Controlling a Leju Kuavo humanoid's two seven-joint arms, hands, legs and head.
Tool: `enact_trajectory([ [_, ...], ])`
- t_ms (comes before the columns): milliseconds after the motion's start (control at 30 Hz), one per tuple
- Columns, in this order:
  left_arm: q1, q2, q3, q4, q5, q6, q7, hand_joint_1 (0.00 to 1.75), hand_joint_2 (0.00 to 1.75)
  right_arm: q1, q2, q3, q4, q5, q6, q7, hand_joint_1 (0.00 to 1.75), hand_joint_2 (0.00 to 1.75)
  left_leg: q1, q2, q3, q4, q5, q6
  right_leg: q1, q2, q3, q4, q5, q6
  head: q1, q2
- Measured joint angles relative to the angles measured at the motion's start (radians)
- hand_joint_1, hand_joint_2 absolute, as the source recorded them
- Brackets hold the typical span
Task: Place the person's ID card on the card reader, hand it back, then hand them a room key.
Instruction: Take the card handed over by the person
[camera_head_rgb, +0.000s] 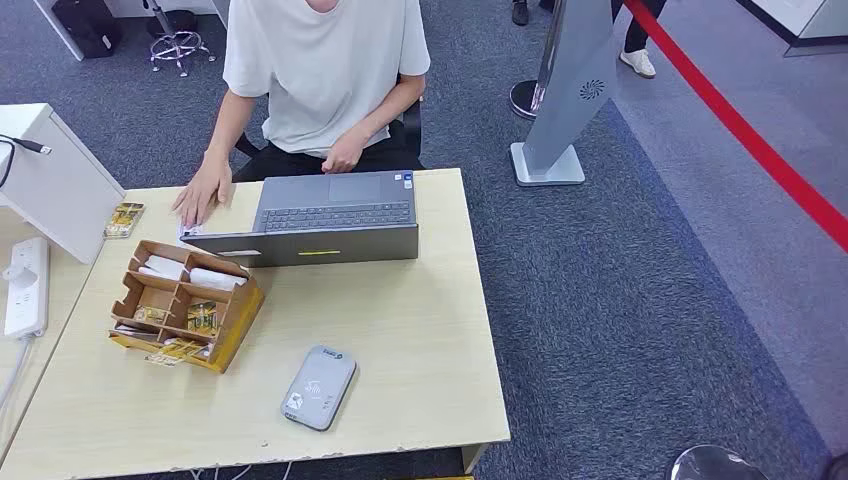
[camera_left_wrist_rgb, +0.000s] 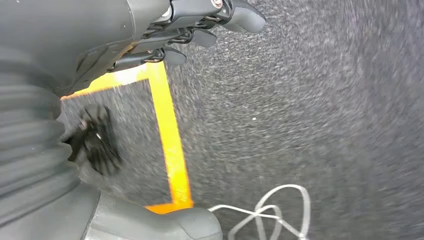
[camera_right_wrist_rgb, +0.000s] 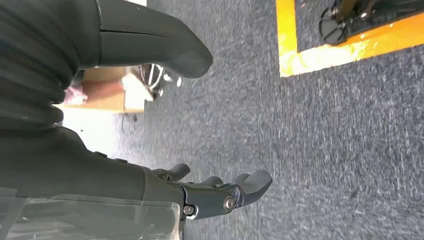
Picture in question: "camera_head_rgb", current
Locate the person's left hand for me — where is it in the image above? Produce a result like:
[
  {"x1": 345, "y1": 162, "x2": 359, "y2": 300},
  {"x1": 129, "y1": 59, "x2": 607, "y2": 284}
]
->
[{"x1": 321, "y1": 129, "x2": 369, "y2": 175}]

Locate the person's right hand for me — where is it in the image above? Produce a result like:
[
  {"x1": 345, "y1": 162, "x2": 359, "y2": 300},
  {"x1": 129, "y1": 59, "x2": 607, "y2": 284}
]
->
[{"x1": 172, "y1": 150, "x2": 234, "y2": 230}]

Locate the cardboard organizer box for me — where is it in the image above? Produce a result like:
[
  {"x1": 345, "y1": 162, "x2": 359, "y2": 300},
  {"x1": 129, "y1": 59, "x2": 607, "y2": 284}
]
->
[{"x1": 108, "y1": 239, "x2": 266, "y2": 375}]

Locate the yellow key card stack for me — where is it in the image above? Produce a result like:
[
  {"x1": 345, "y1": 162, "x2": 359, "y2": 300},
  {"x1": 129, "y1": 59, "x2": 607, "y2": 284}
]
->
[{"x1": 103, "y1": 201, "x2": 146, "y2": 240}]

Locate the white card sleeve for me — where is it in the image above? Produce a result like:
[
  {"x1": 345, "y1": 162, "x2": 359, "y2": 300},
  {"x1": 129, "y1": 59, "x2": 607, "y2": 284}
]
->
[
  {"x1": 137, "y1": 255, "x2": 185, "y2": 281},
  {"x1": 188, "y1": 267, "x2": 248, "y2": 293}
]

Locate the person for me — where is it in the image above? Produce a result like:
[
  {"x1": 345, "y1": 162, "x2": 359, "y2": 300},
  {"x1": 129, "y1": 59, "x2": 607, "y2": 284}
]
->
[
  {"x1": 170, "y1": 0, "x2": 432, "y2": 230},
  {"x1": 511, "y1": 0, "x2": 556, "y2": 28},
  {"x1": 609, "y1": 0, "x2": 669, "y2": 80}
]

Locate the grey card reader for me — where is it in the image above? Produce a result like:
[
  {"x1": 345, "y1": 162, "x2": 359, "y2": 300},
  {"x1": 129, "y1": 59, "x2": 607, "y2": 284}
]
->
[{"x1": 280, "y1": 345, "x2": 358, "y2": 433}]

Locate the grey laptop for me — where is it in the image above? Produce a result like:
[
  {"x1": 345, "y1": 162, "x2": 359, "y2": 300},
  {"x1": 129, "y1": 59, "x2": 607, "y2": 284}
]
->
[{"x1": 180, "y1": 170, "x2": 421, "y2": 269}]

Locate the black office chair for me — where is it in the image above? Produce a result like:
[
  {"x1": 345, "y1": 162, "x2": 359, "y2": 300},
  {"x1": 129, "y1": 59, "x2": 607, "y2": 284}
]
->
[{"x1": 233, "y1": 97, "x2": 425, "y2": 172}]

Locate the white cabinet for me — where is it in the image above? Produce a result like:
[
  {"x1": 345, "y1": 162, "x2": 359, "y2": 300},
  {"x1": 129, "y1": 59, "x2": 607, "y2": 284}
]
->
[{"x1": 0, "y1": 103, "x2": 127, "y2": 266}]

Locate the chrome stool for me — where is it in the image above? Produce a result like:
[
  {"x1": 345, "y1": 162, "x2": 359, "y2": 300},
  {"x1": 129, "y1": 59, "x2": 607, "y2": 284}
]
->
[{"x1": 142, "y1": 0, "x2": 217, "y2": 78}]

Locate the white power plug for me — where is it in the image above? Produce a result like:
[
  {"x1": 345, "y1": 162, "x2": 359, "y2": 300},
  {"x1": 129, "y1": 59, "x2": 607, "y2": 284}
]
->
[{"x1": 1, "y1": 259, "x2": 38, "y2": 287}]

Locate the black bag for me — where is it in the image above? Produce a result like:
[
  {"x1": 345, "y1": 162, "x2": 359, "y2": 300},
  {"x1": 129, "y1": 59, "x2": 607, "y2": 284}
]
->
[{"x1": 51, "y1": 0, "x2": 123, "y2": 60}]

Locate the white power strip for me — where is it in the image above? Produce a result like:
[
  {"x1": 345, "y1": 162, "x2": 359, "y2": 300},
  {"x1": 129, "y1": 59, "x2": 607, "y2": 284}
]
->
[{"x1": 3, "y1": 237, "x2": 51, "y2": 340}]

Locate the white desk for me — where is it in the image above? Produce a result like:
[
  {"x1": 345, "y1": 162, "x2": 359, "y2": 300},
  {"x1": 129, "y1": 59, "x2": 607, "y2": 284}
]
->
[{"x1": 31, "y1": 0, "x2": 230, "y2": 63}]

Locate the grey kiosk stand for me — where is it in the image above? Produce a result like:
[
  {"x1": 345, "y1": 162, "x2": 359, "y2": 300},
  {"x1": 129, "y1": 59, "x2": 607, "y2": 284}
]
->
[{"x1": 510, "y1": 0, "x2": 619, "y2": 187}]

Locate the red barrier belt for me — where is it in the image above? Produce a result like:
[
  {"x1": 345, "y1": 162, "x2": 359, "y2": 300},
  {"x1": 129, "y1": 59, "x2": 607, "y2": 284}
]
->
[{"x1": 622, "y1": 0, "x2": 848, "y2": 255}]

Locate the white counter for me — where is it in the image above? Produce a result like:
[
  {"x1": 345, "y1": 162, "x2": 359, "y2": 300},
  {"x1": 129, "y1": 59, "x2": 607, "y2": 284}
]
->
[{"x1": 735, "y1": 0, "x2": 848, "y2": 58}]

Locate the black USB cable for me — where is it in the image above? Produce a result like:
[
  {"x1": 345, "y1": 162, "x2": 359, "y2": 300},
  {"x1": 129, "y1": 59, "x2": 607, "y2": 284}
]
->
[{"x1": 0, "y1": 134, "x2": 53, "y2": 190}]

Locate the chrome stanchion post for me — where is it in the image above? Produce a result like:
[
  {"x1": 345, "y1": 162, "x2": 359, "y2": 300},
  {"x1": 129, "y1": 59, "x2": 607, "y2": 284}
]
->
[{"x1": 508, "y1": 0, "x2": 568, "y2": 122}]

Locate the white power cable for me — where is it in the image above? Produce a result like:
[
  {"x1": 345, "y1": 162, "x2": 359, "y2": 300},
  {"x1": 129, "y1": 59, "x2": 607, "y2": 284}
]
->
[{"x1": 0, "y1": 336, "x2": 33, "y2": 412}]

